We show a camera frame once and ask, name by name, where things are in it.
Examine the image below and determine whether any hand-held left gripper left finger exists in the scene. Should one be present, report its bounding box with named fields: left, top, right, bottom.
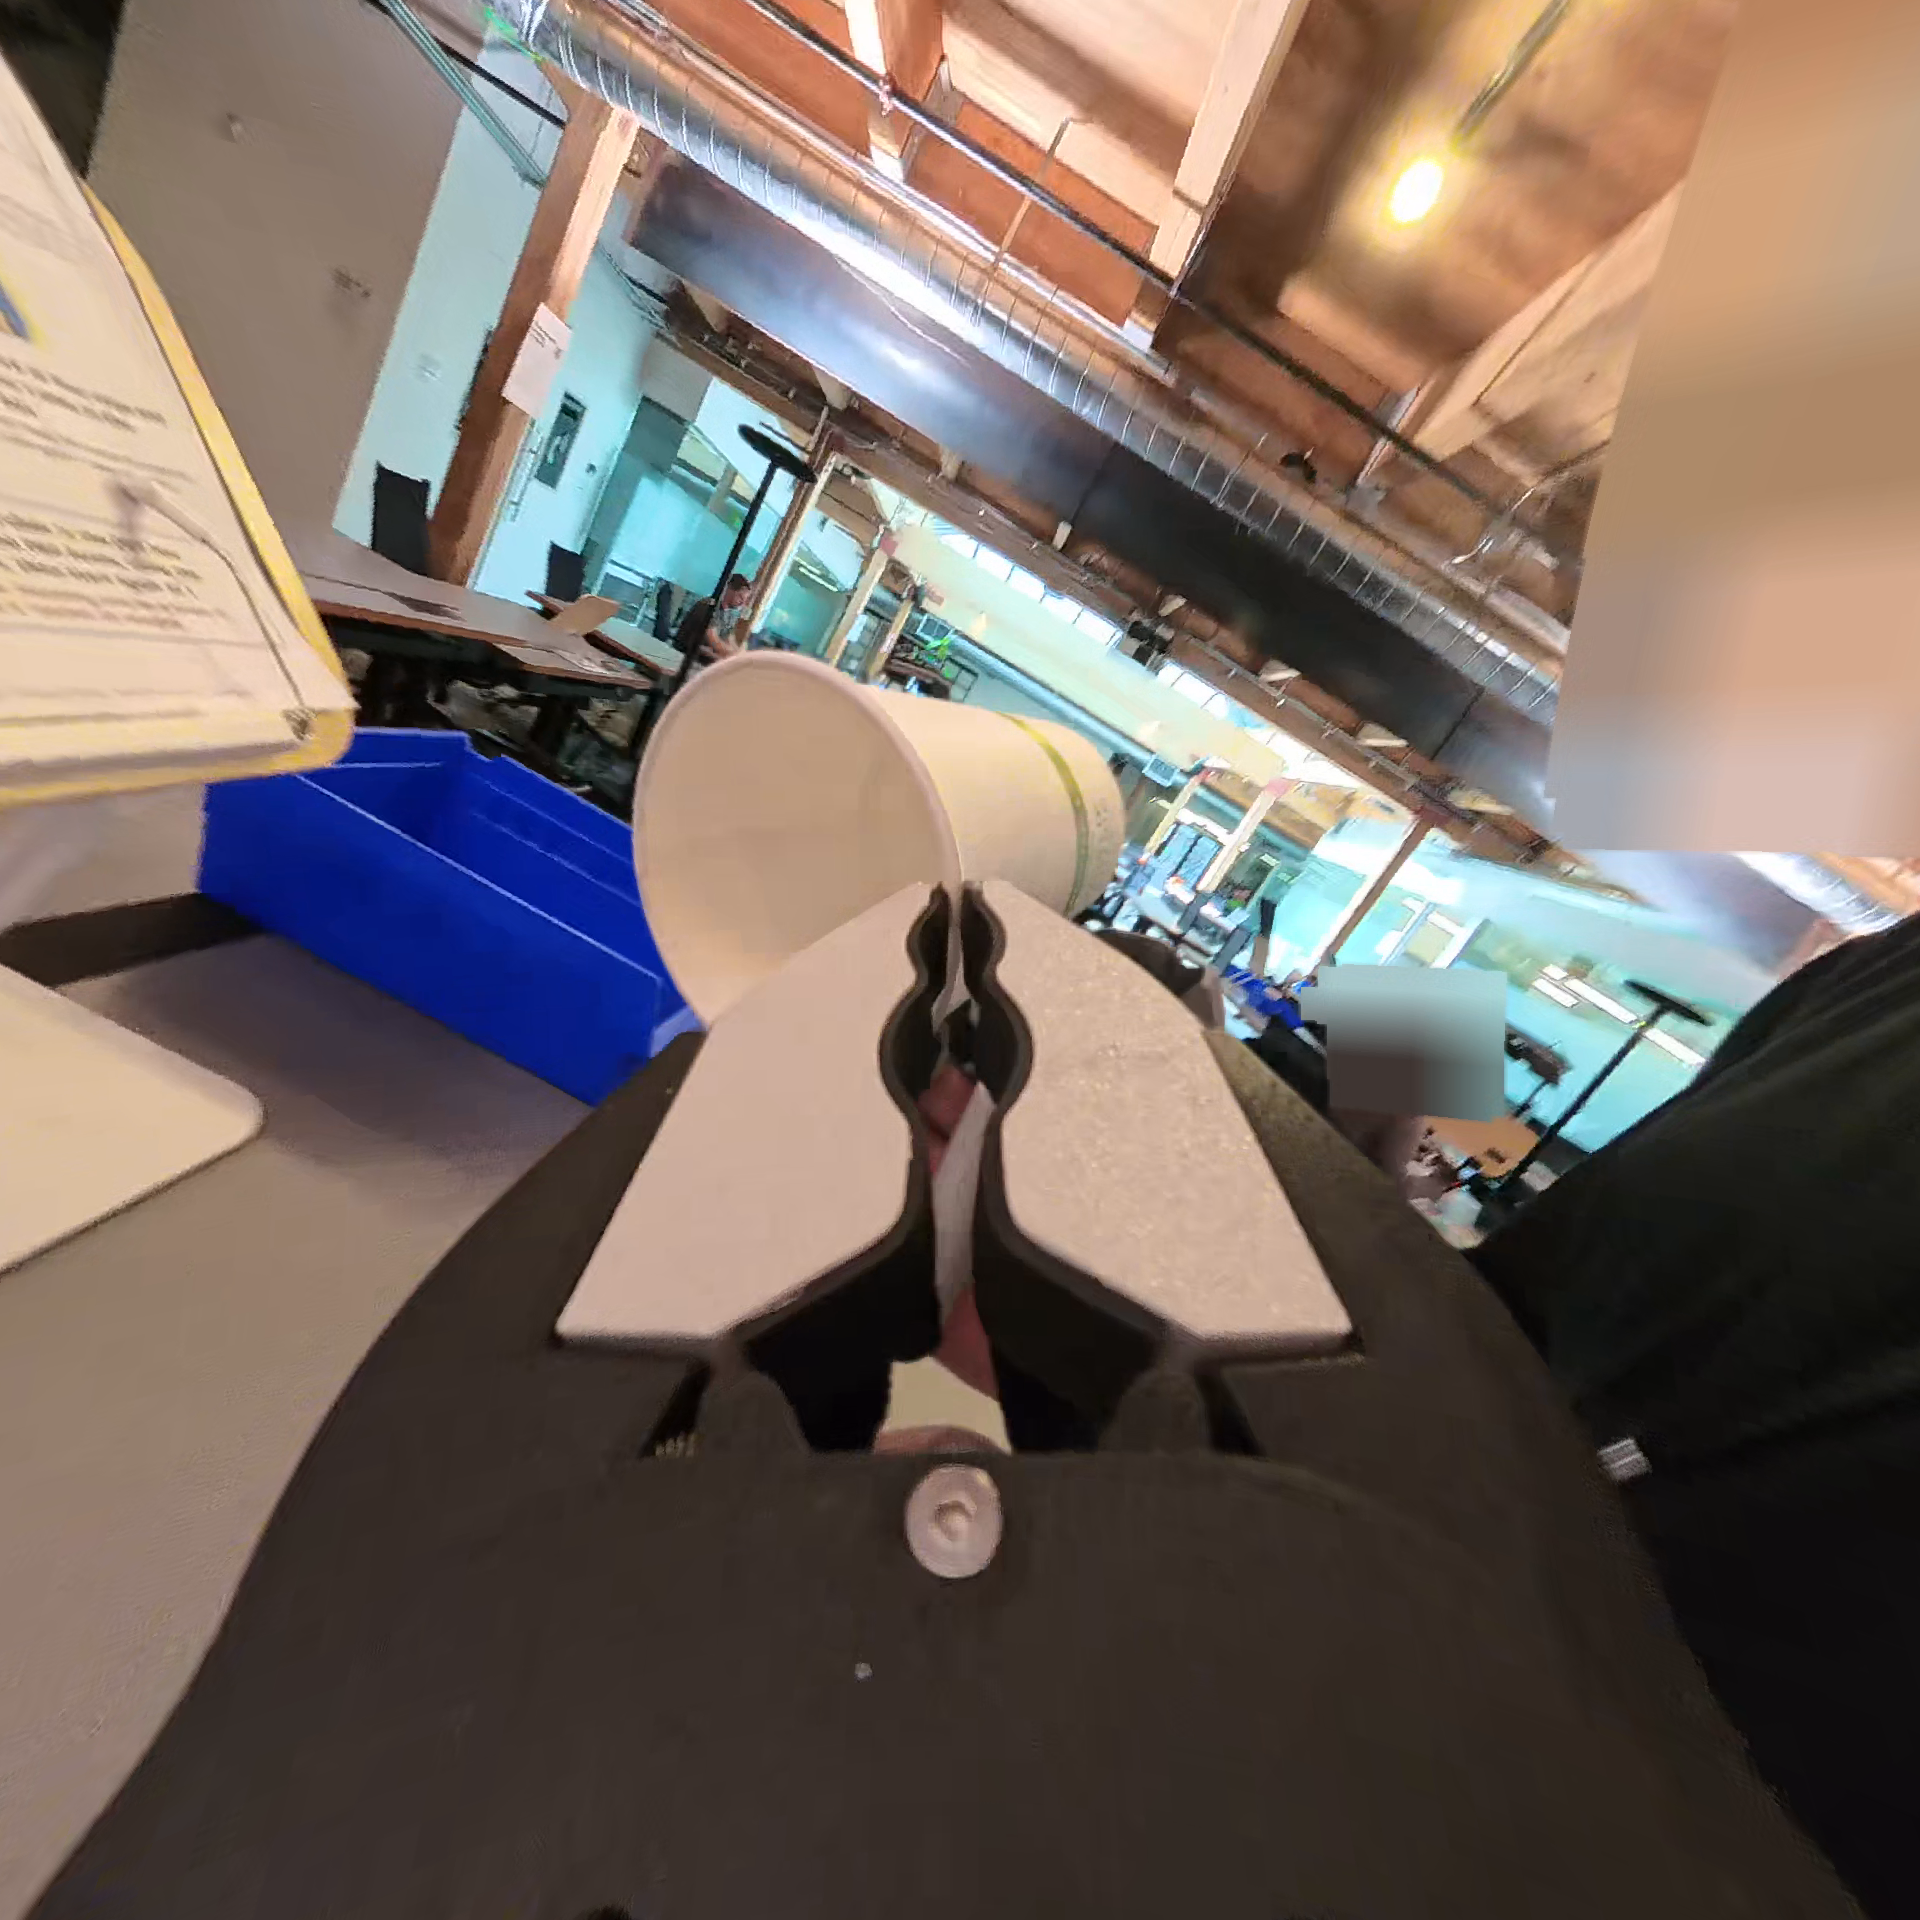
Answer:
left=555, top=881, right=948, bottom=1456

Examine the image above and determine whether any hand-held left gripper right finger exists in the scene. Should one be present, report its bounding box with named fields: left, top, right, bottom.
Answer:
left=963, top=878, right=1358, bottom=1457

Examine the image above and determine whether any white paper cup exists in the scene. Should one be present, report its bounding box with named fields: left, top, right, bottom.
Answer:
left=630, top=650, right=1130, bottom=1443

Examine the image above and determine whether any blue plastic bin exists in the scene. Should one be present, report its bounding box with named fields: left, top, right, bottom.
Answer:
left=199, top=726, right=704, bottom=1107

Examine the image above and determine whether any grey desk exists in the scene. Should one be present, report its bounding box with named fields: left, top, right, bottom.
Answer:
left=0, top=930, right=706, bottom=1920

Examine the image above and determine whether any brown background desk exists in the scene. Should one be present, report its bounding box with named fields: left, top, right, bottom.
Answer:
left=293, top=525, right=685, bottom=754

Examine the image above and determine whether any black floor lamp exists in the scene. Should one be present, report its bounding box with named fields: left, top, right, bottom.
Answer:
left=676, top=423, right=820, bottom=660
left=1501, top=979, right=1711, bottom=1200

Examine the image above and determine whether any person's black clothing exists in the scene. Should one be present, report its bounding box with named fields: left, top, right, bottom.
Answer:
left=1469, top=901, right=1920, bottom=1920

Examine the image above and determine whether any white flat base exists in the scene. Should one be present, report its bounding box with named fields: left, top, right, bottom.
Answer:
left=0, top=966, right=265, bottom=1275

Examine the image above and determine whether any black office chair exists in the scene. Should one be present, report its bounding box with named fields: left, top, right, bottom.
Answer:
left=368, top=464, right=438, bottom=581

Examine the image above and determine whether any white paper sign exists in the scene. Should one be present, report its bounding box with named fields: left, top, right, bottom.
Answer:
left=500, top=305, right=573, bottom=420

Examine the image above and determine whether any yellow folder with papers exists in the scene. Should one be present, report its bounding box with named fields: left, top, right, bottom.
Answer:
left=0, top=61, right=357, bottom=803

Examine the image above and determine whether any silver ceiling air duct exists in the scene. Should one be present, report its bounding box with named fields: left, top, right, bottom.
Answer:
left=526, top=0, right=1569, bottom=722

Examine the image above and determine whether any wooden post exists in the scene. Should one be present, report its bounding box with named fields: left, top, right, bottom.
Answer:
left=425, top=90, right=642, bottom=591

